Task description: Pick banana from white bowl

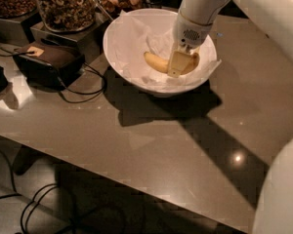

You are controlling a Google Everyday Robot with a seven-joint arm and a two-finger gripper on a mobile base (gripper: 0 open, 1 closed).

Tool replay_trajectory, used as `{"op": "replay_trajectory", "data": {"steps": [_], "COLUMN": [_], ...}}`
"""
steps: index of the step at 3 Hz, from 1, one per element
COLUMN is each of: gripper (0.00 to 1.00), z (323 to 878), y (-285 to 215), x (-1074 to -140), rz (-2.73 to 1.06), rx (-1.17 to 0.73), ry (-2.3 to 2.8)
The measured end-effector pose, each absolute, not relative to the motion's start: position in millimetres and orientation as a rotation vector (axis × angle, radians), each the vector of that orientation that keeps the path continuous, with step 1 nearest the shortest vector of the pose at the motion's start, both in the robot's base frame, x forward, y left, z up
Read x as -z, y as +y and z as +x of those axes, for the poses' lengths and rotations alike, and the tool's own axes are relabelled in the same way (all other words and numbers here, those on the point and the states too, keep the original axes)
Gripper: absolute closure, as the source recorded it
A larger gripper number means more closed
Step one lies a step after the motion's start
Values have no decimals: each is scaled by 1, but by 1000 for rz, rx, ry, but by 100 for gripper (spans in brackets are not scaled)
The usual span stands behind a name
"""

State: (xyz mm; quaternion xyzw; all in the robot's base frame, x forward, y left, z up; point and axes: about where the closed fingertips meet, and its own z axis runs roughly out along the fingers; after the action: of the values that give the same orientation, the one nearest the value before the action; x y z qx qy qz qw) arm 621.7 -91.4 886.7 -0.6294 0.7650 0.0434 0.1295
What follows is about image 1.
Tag glass jar of mixed nuts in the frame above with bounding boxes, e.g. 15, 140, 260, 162
35, 0, 96, 33

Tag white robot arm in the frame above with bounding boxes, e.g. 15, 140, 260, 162
170, 0, 293, 234

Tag dark metal stand middle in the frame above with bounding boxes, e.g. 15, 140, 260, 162
30, 13, 109, 63

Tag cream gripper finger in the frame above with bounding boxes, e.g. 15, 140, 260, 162
167, 50, 194, 78

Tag yellow banana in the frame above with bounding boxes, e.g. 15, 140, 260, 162
144, 52, 199, 75

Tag black floor cables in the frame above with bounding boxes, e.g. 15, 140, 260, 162
0, 143, 128, 234

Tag black box with tag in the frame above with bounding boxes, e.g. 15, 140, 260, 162
13, 40, 85, 91

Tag black cable on table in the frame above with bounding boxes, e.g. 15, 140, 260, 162
0, 37, 107, 104

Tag white paper napkin liner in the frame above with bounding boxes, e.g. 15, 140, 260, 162
112, 11, 223, 90

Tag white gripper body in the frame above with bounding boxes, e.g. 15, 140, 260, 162
173, 12, 212, 53

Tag white bowl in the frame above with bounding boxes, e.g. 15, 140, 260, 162
103, 8, 219, 98

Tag dark metal stand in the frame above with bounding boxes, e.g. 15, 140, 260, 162
0, 11, 41, 46
30, 13, 109, 63

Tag dark metal stand left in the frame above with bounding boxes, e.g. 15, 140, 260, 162
0, 11, 41, 46

